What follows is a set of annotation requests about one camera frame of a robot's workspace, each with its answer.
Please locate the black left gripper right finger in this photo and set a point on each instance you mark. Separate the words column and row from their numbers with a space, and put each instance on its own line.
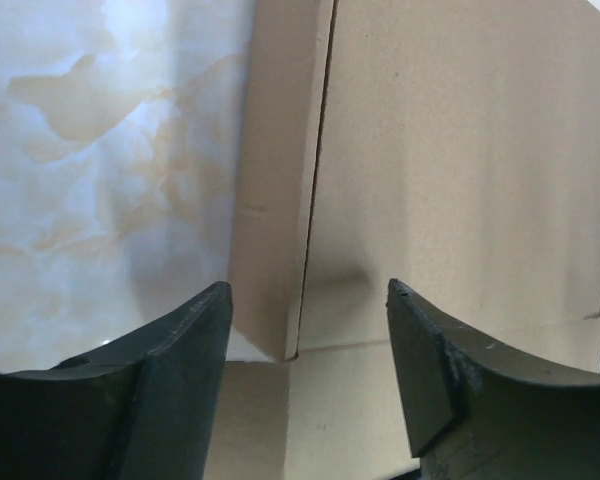
column 478, row 408

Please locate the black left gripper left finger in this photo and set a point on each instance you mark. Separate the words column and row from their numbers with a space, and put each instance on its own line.
column 139, row 407

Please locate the brown cardboard box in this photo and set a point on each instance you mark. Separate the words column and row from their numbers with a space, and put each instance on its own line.
column 454, row 145

